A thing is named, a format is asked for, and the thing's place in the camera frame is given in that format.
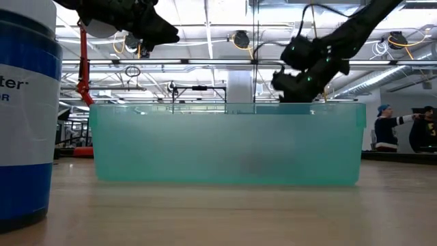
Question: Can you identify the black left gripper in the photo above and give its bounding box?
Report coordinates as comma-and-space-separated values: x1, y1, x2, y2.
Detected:
76, 0, 181, 44

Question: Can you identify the teal translucent plastic bin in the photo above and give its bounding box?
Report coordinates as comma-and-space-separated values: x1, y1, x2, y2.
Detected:
89, 102, 367, 187

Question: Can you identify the black aluminium table frame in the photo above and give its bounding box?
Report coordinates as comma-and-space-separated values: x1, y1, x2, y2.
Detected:
361, 150, 437, 165

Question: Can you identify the black ceiling cord reel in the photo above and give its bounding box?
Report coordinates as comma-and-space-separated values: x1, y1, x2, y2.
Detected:
233, 29, 251, 49
388, 30, 409, 51

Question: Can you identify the silver ventilation duct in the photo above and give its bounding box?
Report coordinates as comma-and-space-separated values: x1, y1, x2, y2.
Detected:
333, 64, 437, 100

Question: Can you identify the large blue food coloring bottle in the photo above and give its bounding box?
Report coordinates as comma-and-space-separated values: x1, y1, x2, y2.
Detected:
0, 0, 64, 233

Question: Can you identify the red desk lamp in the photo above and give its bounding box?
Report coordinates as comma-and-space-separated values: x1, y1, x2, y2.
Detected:
70, 18, 119, 159

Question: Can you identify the person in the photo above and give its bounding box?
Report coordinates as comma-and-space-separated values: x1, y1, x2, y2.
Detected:
408, 105, 437, 154
373, 104, 423, 154

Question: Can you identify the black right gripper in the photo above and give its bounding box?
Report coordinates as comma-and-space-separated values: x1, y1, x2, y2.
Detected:
271, 60, 345, 104

